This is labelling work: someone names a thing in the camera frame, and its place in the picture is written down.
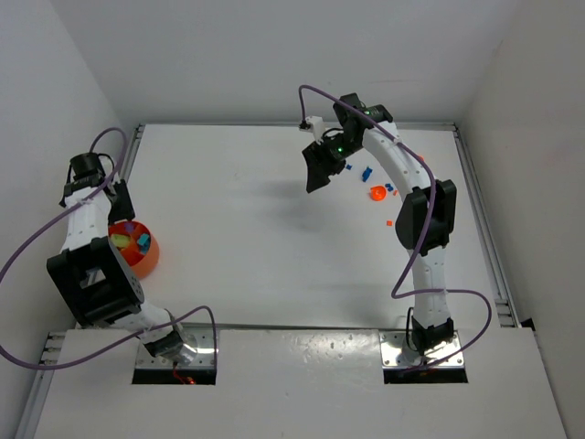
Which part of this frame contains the green lego brick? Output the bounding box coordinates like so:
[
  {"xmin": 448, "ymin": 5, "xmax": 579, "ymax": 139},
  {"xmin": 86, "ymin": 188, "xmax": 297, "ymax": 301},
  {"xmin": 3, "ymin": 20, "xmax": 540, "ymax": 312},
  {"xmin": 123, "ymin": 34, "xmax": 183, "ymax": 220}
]
[{"xmin": 110, "ymin": 233, "xmax": 132, "ymax": 249}]

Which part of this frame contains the orange divided round container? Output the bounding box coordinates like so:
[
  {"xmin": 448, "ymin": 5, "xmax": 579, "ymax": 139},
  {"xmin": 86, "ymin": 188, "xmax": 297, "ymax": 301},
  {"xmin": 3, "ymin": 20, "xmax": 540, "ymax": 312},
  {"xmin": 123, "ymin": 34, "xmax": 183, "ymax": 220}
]
[{"xmin": 109, "ymin": 220, "xmax": 160, "ymax": 280}]

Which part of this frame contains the orange round lego piece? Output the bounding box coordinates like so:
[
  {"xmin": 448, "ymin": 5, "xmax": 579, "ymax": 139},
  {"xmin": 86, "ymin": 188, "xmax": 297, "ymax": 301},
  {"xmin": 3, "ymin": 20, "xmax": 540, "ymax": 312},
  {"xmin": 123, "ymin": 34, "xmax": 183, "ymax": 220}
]
[{"xmin": 370, "ymin": 186, "xmax": 388, "ymax": 202}]

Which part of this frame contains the teal lego brick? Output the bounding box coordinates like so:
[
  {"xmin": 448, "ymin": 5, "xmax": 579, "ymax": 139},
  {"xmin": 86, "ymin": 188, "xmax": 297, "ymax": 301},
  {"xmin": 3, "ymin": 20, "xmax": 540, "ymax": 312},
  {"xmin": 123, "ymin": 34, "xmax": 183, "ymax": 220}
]
[{"xmin": 136, "ymin": 233, "xmax": 151, "ymax": 253}]

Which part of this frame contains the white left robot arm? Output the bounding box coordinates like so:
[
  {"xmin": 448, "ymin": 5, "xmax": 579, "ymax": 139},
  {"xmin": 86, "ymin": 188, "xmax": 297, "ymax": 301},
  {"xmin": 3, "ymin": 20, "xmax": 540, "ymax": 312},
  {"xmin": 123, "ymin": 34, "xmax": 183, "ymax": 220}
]
[{"xmin": 47, "ymin": 152, "xmax": 196, "ymax": 365}]

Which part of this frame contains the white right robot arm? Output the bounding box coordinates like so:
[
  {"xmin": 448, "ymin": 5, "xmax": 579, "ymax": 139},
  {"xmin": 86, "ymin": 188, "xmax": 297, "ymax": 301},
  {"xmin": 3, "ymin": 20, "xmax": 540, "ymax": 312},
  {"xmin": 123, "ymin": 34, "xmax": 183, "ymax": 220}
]
[{"xmin": 299, "ymin": 93, "xmax": 457, "ymax": 354}]

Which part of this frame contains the blue lego figure piece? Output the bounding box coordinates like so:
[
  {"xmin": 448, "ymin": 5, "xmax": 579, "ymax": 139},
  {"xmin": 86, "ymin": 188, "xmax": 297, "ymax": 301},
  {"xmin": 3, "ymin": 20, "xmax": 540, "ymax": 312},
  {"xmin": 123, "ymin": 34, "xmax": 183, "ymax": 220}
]
[{"xmin": 361, "ymin": 166, "xmax": 373, "ymax": 182}]

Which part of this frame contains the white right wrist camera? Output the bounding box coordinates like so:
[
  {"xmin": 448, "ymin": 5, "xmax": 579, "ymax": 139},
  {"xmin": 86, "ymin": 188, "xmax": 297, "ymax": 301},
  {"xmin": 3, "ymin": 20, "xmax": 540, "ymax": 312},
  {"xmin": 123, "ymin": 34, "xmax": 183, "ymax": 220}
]
[{"xmin": 304, "ymin": 116, "xmax": 325, "ymax": 141}]

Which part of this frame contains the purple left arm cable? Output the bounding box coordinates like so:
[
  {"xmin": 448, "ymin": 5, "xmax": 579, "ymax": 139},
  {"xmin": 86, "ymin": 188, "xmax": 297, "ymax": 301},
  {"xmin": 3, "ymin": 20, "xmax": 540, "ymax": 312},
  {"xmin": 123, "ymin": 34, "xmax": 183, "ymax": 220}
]
[{"xmin": 0, "ymin": 127, "xmax": 218, "ymax": 370}]

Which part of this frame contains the aluminium frame rail left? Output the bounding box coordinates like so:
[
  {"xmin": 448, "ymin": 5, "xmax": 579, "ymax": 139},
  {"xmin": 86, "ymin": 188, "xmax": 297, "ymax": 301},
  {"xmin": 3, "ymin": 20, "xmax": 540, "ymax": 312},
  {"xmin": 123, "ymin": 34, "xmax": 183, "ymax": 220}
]
[{"xmin": 13, "ymin": 123, "xmax": 144, "ymax": 438}]

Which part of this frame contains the aluminium frame rail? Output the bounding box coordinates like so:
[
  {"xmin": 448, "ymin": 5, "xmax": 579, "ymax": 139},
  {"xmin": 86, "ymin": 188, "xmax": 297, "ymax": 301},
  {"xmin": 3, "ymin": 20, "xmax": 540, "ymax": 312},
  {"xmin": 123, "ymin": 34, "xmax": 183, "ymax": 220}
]
[
  {"xmin": 13, "ymin": 123, "xmax": 144, "ymax": 438},
  {"xmin": 453, "ymin": 124, "xmax": 521, "ymax": 328}
]

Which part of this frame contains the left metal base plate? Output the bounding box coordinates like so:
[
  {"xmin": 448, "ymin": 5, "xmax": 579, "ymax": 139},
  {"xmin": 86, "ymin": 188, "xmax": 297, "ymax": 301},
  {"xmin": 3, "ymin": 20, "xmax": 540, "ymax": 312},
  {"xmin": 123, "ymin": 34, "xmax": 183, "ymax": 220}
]
[{"xmin": 135, "ymin": 324, "xmax": 218, "ymax": 371}]

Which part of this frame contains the metal base plate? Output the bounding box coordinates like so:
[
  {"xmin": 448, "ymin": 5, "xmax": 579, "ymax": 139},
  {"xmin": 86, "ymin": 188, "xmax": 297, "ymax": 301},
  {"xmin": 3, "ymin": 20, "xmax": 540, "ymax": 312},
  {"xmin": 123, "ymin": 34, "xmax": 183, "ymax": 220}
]
[
  {"xmin": 378, "ymin": 329, "xmax": 465, "ymax": 369},
  {"xmin": 135, "ymin": 324, "xmax": 218, "ymax": 371}
]

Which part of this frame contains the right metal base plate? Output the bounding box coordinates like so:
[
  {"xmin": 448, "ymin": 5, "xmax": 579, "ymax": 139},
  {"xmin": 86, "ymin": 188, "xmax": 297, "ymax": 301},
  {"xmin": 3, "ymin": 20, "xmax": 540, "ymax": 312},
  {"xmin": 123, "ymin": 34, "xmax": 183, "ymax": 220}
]
[{"xmin": 378, "ymin": 329, "xmax": 465, "ymax": 369}]

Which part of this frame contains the aluminium frame rail right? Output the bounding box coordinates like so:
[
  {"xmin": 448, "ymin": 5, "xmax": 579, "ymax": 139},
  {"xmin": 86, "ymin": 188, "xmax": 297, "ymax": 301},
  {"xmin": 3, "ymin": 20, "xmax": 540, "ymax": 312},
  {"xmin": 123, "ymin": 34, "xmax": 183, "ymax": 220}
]
[{"xmin": 453, "ymin": 124, "xmax": 521, "ymax": 328}]

